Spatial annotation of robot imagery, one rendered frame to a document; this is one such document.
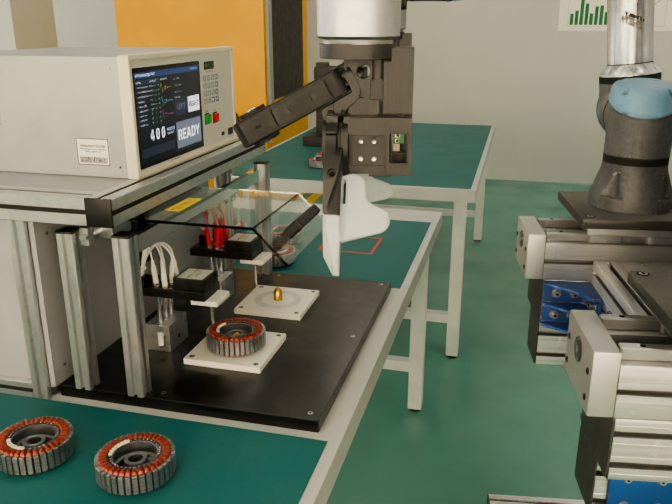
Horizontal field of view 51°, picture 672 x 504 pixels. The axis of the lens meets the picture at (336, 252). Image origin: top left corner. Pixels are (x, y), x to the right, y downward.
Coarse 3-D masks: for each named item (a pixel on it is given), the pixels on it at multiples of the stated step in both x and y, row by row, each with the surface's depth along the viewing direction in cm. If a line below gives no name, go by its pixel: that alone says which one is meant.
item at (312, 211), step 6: (306, 210) 120; (312, 210) 121; (318, 210) 123; (300, 216) 116; (306, 216) 118; (312, 216) 119; (294, 222) 114; (300, 222) 114; (306, 222) 116; (288, 228) 115; (294, 228) 114; (300, 228) 114; (288, 234) 115; (294, 234) 115
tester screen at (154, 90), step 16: (144, 80) 118; (160, 80) 123; (176, 80) 129; (192, 80) 135; (144, 96) 118; (160, 96) 123; (176, 96) 129; (144, 112) 119; (160, 112) 124; (192, 112) 136; (144, 128) 119; (144, 144) 119; (176, 144) 131; (192, 144) 137; (144, 160) 120
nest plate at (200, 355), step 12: (276, 336) 137; (204, 348) 132; (264, 348) 132; (276, 348) 133; (192, 360) 128; (204, 360) 128; (216, 360) 128; (228, 360) 128; (240, 360) 128; (252, 360) 128; (264, 360) 128; (252, 372) 126
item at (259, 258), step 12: (228, 240) 151; (240, 240) 151; (252, 240) 151; (192, 252) 154; (204, 252) 153; (216, 252) 152; (228, 252) 151; (240, 252) 151; (252, 252) 151; (264, 252) 156; (216, 264) 157
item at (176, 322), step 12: (168, 312) 138; (180, 312) 138; (156, 324) 133; (168, 324) 133; (180, 324) 136; (156, 336) 133; (168, 336) 132; (180, 336) 137; (156, 348) 134; (168, 348) 133
